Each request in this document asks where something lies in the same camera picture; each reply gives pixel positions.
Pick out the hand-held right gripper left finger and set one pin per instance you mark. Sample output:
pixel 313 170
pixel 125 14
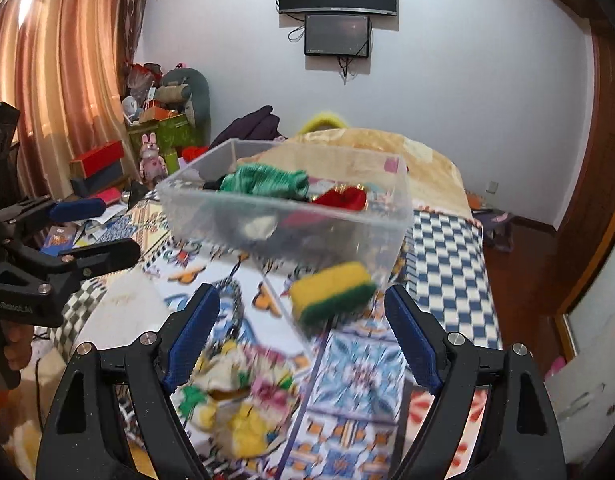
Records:
pixel 193 341

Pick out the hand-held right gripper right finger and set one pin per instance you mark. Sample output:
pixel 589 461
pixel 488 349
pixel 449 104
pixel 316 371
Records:
pixel 415 342

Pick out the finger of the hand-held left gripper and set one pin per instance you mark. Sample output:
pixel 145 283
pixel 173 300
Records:
pixel 77 209
pixel 105 255

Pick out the floral yellow white cloth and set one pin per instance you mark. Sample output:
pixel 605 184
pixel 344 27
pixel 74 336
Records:
pixel 242 400

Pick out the yellow and green sponge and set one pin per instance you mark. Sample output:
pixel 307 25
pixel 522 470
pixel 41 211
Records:
pixel 332 292

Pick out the clear plastic storage box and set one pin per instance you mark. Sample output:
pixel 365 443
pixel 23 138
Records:
pixel 287 225

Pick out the person's left hand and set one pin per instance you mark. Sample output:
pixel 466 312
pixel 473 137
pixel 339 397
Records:
pixel 21 345

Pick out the dark grey box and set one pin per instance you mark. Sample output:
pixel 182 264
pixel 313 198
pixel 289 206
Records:
pixel 100 180

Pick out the red gift box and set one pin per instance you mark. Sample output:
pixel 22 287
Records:
pixel 97 157

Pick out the grey checkered cloth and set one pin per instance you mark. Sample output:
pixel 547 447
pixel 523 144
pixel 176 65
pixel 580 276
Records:
pixel 75 310

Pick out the colourful patterned blanket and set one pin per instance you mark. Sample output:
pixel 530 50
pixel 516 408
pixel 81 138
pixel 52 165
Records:
pixel 352 385

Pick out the blue white checkered sheet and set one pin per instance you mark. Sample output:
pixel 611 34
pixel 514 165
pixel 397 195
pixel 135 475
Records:
pixel 452 270

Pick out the pink bunny toy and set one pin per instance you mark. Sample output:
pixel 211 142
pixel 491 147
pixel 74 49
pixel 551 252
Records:
pixel 151 157

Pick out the green cardboard box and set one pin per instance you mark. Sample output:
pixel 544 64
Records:
pixel 170 132

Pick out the red yarn ball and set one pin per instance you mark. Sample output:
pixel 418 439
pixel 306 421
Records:
pixel 193 154

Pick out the purple plastic stool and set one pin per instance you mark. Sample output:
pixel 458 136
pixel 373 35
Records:
pixel 498 227

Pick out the orange striped curtain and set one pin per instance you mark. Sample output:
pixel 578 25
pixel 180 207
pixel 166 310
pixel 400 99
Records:
pixel 62 60

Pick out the red knitted cloth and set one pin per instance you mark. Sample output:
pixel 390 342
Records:
pixel 342 199

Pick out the grey plush dinosaur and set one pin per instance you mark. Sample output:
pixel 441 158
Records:
pixel 192 92

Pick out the green knitted cloth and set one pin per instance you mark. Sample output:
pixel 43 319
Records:
pixel 262 182

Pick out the beige fleece blanket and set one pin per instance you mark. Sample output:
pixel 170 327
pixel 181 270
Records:
pixel 412 155

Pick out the dark purple clothing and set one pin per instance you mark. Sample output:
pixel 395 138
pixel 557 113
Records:
pixel 247 125

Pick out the yellow plush item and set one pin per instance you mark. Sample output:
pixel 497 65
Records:
pixel 322 120

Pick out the white wall socket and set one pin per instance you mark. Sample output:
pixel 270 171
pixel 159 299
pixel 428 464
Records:
pixel 494 187

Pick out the wooden door frame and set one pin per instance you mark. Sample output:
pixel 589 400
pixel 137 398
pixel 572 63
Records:
pixel 605 110

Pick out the small black wall monitor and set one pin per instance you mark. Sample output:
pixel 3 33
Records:
pixel 337 35

